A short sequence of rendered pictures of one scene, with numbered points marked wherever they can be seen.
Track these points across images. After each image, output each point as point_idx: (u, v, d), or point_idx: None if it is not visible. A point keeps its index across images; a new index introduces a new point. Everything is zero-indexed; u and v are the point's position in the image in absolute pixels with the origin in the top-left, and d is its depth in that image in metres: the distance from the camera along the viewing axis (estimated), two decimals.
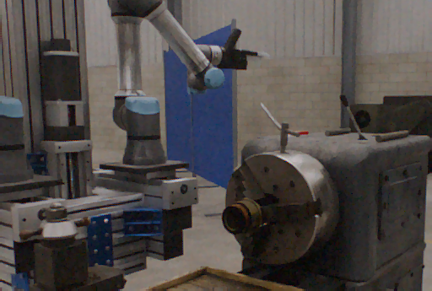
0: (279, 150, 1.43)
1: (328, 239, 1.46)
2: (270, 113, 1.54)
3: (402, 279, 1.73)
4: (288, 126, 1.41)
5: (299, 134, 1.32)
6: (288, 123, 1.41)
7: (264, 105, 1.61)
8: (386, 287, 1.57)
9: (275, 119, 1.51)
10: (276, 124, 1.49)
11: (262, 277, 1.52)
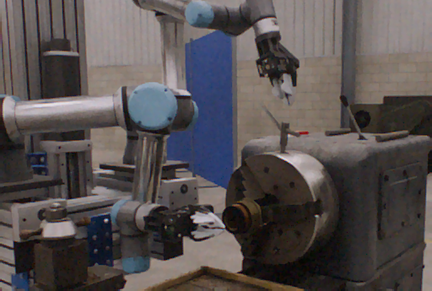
0: (279, 150, 1.43)
1: (328, 239, 1.46)
2: (270, 113, 1.54)
3: (402, 279, 1.73)
4: (288, 126, 1.41)
5: (299, 134, 1.32)
6: (288, 123, 1.41)
7: (264, 105, 1.61)
8: (386, 287, 1.57)
9: (275, 119, 1.51)
10: (276, 124, 1.49)
11: (262, 277, 1.52)
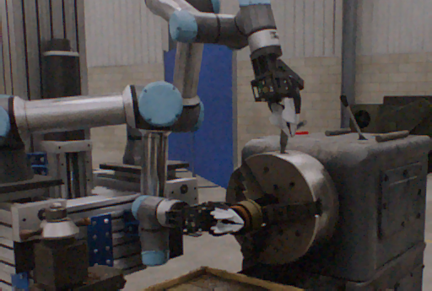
0: (285, 151, 1.42)
1: (328, 239, 1.46)
2: None
3: (402, 279, 1.73)
4: None
5: None
6: None
7: (300, 122, 1.20)
8: (386, 287, 1.57)
9: None
10: None
11: (262, 277, 1.52)
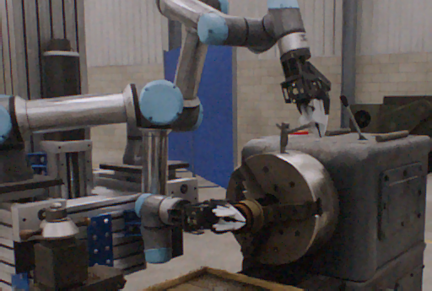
0: (285, 151, 1.42)
1: (328, 239, 1.46)
2: (299, 126, 1.28)
3: (402, 279, 1.73)
4: (282, 125, 1.42)
5: (275, 124, 1.51)
6: (282, 122, 1.41)
7: (306, 124, 1.20)
8: (386, 287, 1.57)
9: (293, 129, 1.31)
10: (291, 132, 1.33)
11: (262, 277, 1.52)
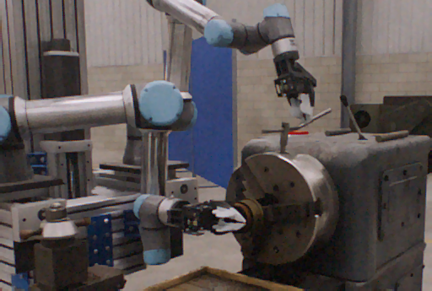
0: (281, 150, 1.43)
1: (328, 239, 1.46)
2: (313, 117, 1.52)
3: (402, 279, 1.73)
4: (285, 126, 1.40)
5: (264, 131, 1.33)
6: (286, 123, 1.40)
7: (328, 112, 1.57)
8: (386, 287, 1.57)
9: (307, 122, 1.49)
10: (302, 126, 1.48)
11: (262, 277, 1.52)
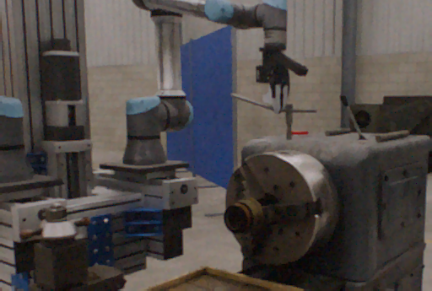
0: (287, 129, 1.63)
1: (328, 239, 1.46)
2: (254, 100, 1.70)
3: (402, 279, 1.73)
4: (292, 106, 1.62)
5: (317, 110, 1.57)
6: (292, 104, 1.63)
7: (237, 96, 1.75)
8: (386, 287, 1.57)
9: (263, 105, 1.69)
10: (268, 109, 1.67)
11: (262, 277, 1.52)
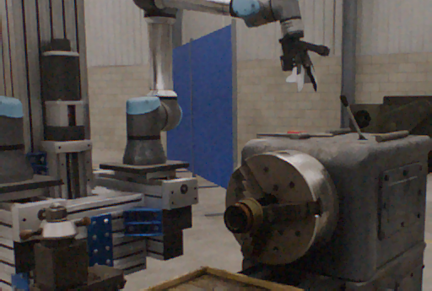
0: (296, 134, 1.66)
1: (328, 239, 1.46)
2: (276, 134, 1.81)
3: (402, 279, 1.73)
4: (310, 137, 1.71)
5: (333, 137, 1.66)
6: (310, 137, 1.72)
7: (261, 136, 1.86)
8: (386, 287, 1.57)
9: (283, 136, 1.78)
10: (286, 136, 1.76)
11: (262, 277, 1.52)
